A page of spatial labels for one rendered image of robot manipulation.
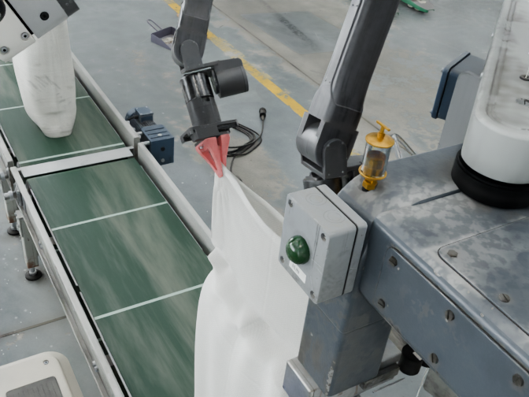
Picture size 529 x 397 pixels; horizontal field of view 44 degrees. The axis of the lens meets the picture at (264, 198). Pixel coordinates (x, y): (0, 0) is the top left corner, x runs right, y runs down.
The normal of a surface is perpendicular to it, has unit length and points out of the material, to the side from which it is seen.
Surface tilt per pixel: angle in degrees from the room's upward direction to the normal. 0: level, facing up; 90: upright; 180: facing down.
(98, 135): 0
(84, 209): 0
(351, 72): 73
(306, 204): 0
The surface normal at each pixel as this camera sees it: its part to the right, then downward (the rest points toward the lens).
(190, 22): 0.18, 0.11
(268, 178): 0.10, -0.81
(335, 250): 0.50, 0.54
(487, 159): -0.69, 0.36
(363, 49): 0.32, 0.32
